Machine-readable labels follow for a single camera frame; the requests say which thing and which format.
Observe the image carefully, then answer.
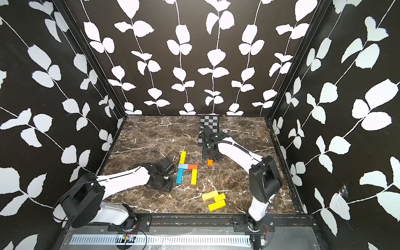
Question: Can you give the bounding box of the teal long block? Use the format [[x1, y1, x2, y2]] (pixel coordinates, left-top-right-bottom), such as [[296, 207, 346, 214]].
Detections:
[[176, 168, 184, 184]]

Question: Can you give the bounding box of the red short block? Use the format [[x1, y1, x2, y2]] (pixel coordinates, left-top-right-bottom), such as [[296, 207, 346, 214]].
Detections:
[[188, 165, 199, 170]]

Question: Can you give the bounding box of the light blue short block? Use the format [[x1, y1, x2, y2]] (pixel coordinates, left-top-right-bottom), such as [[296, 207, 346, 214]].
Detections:
[[178, 164, 189, 169]]

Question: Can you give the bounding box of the yellow long block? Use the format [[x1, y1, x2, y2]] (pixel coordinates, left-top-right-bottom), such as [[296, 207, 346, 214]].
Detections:
[[179, 151, 186, 164]]

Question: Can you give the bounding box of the small yellow block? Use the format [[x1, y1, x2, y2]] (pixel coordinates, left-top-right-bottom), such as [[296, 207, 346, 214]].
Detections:
[[214, 193, 226, 203]]

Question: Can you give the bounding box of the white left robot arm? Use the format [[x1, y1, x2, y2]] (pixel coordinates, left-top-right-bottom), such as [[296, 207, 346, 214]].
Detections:
[[53, 164, 174, 231]]

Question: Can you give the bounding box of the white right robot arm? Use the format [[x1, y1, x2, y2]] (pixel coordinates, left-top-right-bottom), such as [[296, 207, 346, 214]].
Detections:
[[199, 125, 283, 230]]

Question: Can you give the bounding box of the black grey checkerboard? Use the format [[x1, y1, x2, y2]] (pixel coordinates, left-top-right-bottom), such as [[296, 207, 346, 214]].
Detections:
[[198, 115, 219, 146]]

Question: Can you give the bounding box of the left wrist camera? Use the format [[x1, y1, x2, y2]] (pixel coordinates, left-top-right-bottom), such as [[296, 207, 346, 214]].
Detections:
[[156, 157, 175, 176]]

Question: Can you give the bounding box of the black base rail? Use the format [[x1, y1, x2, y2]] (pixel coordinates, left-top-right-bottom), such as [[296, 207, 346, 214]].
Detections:
[[107, 213, 269, 241]]

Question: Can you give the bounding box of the white slotted cable duct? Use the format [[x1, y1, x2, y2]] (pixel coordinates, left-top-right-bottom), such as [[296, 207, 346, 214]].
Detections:
[[68, 234, 252, 247]]

